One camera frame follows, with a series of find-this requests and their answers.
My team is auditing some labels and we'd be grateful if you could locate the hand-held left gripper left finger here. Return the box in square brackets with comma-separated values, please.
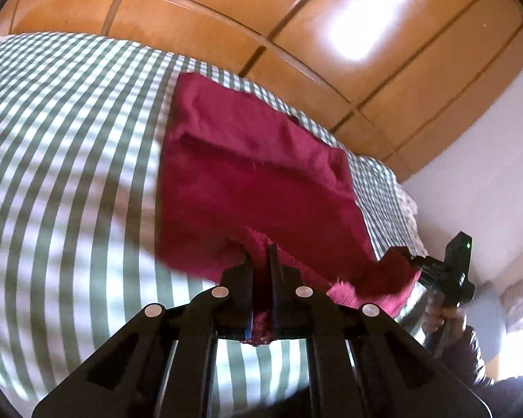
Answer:
[32, 253, 254, 418]

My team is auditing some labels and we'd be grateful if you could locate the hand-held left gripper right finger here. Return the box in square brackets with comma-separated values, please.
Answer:
[266, 244, 493, 418]

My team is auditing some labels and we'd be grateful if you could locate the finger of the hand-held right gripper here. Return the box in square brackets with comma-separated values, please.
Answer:
[386, 247, 420, 270]

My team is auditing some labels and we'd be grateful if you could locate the dark red garment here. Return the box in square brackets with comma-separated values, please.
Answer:
[154, 72, 423, 347]

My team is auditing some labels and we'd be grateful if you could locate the person's right forearm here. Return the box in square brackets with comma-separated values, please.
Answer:
[436, 326, 497, 389]

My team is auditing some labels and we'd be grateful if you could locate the person's right hand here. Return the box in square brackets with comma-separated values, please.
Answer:
[424, 293, 468, 351]

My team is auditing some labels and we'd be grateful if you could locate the green white checkered bed sheet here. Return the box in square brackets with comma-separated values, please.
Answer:
[0, 32, 419, 418]

